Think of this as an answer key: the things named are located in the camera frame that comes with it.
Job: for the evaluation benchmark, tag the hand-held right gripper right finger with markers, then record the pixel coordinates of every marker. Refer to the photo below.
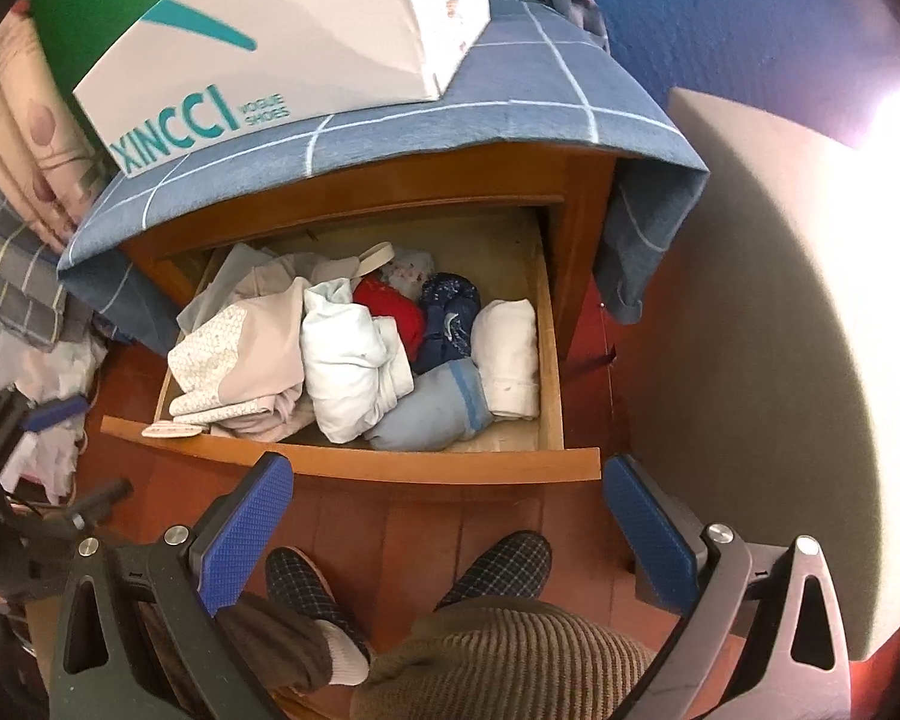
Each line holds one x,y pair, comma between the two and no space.
645,532

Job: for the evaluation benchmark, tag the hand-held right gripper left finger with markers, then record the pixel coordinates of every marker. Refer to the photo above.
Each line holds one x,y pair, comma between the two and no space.
247,525

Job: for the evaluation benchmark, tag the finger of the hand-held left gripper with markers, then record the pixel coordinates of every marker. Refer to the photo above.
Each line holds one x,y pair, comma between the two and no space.
94,502
52,414

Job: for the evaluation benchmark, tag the beige lace-trim underwear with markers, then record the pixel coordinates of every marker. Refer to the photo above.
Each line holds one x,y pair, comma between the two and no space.
225,360

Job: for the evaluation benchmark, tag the wooden drawer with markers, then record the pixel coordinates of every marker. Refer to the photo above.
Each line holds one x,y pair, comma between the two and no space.
420,465

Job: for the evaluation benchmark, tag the pale blue white garment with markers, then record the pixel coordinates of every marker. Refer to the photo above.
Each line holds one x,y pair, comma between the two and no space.
345,360

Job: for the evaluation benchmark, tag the light blue banded underwear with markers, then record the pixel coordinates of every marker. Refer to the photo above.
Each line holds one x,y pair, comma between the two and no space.
420,412

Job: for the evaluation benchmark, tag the pale grey cloth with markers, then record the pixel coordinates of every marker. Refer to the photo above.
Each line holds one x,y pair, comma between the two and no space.
225,277

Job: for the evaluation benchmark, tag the white cloth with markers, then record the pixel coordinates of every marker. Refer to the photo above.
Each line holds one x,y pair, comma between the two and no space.
506,352

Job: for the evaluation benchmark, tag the red knitted underwear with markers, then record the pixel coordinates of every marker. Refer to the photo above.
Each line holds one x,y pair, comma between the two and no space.
394,315

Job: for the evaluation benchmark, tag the beige padded bra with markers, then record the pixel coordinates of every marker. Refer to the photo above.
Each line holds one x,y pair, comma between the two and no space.
375,259

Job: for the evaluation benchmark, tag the white floral underwear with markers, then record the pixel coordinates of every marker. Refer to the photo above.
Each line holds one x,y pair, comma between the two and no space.
412,270

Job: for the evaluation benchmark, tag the navy patterned underwear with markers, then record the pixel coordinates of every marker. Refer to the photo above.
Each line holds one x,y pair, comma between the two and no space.
450,315

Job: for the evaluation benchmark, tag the person's left plaid slipper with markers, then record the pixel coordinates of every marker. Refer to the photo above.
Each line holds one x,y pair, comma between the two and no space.
304,585

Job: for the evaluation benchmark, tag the person's plaid slipper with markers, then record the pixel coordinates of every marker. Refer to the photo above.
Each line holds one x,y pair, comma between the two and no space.
502,562
304,585

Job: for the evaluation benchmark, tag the white oval pad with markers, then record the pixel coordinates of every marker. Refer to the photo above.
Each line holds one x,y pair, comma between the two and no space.
171,430

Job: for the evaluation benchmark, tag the person's right plaid slipper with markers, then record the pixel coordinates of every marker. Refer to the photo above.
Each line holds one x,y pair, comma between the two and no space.
502,562

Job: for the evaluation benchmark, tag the grey plaid cloth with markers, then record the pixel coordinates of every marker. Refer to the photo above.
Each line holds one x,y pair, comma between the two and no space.
7,270

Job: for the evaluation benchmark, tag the person's white sock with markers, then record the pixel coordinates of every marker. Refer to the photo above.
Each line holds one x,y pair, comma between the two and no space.
349,656

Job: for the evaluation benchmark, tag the person's right leg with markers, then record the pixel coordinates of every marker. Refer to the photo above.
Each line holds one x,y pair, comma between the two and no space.
495,667

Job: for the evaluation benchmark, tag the beige leaf-print curtain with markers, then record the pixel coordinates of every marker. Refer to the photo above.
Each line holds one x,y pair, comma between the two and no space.
30,135

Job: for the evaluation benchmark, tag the wooden nightstand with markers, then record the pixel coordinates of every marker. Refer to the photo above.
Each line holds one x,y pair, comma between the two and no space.
420,180

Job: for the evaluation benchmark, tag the white shoe box teal print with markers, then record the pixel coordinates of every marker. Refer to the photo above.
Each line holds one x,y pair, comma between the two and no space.
270,37

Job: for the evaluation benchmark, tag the blue checked cloth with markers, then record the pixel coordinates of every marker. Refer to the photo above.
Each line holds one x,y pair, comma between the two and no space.
510,75

